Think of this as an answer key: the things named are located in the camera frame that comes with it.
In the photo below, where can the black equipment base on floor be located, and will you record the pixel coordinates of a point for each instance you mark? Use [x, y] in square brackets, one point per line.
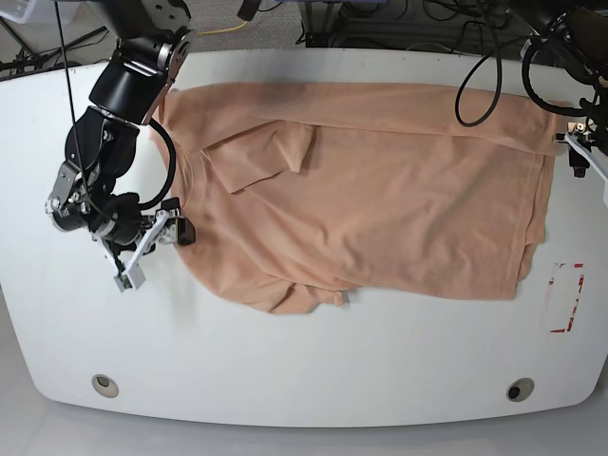
[391, 25]

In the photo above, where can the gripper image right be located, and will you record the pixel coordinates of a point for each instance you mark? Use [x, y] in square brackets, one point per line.
[581, 140]

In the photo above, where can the red tape rectangle marking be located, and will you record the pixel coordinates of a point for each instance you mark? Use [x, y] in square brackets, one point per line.
[563, 296]

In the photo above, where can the black tripod stand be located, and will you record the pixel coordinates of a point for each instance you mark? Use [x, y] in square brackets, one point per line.
[29, 60]

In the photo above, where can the peach T-shirt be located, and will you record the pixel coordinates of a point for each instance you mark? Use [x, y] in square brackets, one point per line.
[299, 192]

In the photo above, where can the left table cable grommet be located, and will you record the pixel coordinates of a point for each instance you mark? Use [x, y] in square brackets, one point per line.
[105, 386]

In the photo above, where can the black robot arm image left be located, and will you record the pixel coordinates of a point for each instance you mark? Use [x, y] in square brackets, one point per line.
[152, 41]

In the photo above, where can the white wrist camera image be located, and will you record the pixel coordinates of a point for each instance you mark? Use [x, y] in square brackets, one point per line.
[129, 275]
[583, 149]

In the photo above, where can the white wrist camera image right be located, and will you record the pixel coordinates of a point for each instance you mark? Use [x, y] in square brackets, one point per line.
[583, 149]

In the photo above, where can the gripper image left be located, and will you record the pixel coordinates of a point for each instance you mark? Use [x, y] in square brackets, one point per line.
[124, 222]

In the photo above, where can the table cable grommet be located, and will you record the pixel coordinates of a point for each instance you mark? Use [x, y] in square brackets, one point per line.
[105, 386]
[520, 390]

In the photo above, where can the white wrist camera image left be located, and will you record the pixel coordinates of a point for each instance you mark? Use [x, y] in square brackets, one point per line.
[129, 275]

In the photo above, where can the clear plastic storage box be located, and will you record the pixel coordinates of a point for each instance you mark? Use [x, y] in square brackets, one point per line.
[36, 11]

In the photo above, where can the right table cable grommet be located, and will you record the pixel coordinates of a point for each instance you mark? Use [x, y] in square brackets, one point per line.
[520, 390]

